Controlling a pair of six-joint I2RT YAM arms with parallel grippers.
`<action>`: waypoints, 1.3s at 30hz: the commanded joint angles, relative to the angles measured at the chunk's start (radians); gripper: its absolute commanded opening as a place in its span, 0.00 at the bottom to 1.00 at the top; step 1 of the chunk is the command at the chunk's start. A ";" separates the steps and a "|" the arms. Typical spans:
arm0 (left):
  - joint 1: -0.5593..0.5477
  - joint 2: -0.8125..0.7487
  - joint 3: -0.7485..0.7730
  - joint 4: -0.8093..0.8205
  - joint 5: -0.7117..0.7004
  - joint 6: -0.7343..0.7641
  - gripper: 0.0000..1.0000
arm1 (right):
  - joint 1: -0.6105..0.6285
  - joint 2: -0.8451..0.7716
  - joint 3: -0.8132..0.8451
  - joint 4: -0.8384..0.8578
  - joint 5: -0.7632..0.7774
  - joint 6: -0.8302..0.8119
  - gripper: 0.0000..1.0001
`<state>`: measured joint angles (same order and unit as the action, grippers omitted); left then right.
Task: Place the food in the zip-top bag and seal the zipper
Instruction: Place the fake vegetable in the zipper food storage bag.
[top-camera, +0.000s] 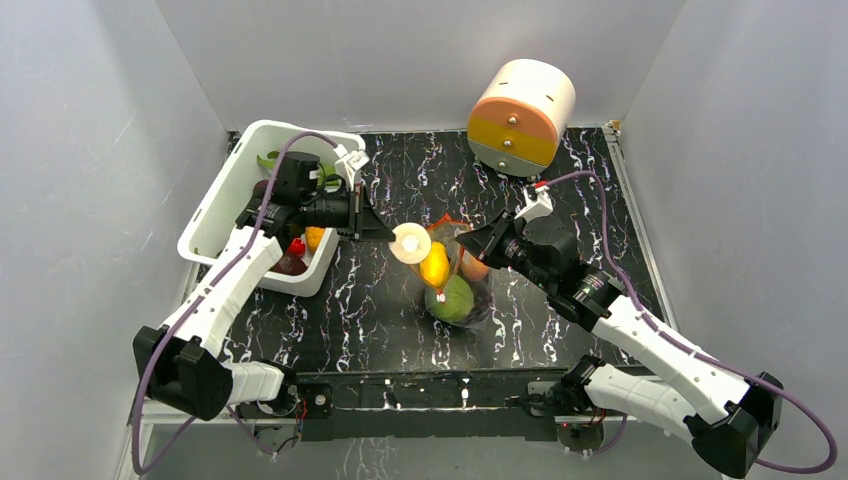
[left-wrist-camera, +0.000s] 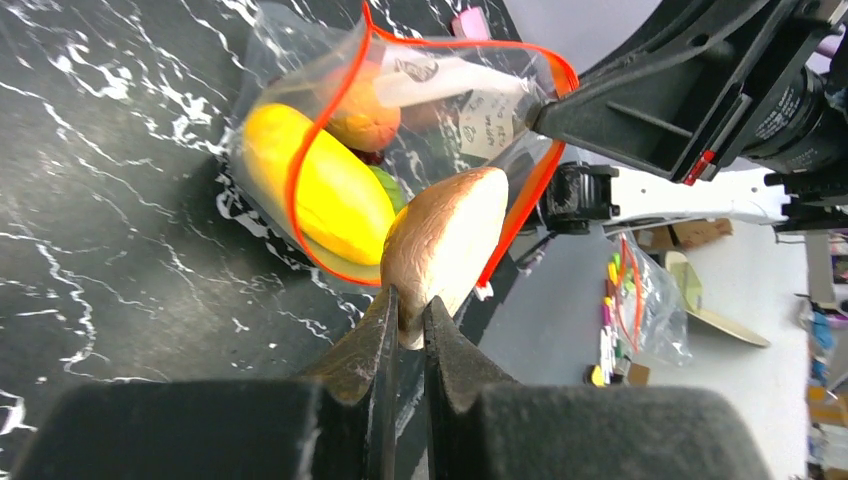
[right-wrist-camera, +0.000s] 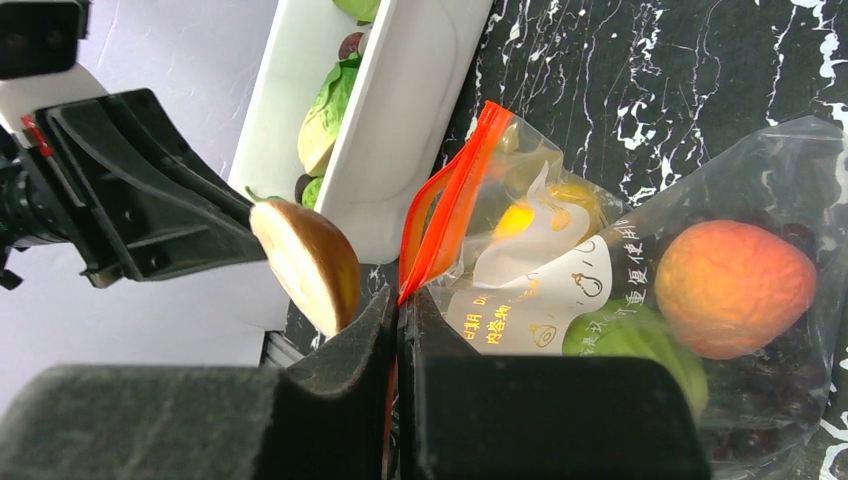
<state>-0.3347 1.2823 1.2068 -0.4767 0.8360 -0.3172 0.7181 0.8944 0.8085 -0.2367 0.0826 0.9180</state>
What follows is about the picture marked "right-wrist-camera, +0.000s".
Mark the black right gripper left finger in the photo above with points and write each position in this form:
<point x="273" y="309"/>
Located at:
<point x="324" y="417"/>

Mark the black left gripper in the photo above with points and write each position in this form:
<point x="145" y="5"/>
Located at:
<point x="133" y="197"/>

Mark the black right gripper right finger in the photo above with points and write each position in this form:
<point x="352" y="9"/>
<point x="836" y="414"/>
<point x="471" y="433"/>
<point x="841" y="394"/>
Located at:
<point x="464" y="415"/>

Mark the green cabbage ball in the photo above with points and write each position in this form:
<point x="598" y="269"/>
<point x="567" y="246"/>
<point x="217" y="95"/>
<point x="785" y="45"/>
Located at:
<point x="620" y="329"/>

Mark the green lettuce leaf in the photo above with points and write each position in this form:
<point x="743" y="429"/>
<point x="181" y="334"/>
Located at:
<point x="321" y="126"/>

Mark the yellow lemon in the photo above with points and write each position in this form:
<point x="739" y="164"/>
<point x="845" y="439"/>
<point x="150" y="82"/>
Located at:
<point x="519" y="216"/>

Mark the orange peach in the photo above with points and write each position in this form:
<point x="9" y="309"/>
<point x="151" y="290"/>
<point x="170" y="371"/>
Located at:
<point x="728" y="288"/>

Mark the dark purple grape bunch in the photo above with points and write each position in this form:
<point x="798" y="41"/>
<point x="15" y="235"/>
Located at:
<point x="765" y="405"/>

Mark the clear zip top bag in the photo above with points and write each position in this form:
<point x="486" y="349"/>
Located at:
<point x="518" y="296"/>

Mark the white plastic bin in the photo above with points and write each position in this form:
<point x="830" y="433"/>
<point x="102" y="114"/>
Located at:
<point x="415" y="63"/>

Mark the aluminium frame rail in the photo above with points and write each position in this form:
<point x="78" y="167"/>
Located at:
<point x="278" y="351"/>

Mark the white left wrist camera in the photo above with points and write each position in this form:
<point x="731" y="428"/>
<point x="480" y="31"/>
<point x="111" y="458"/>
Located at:
<point x="40" y="43"/>

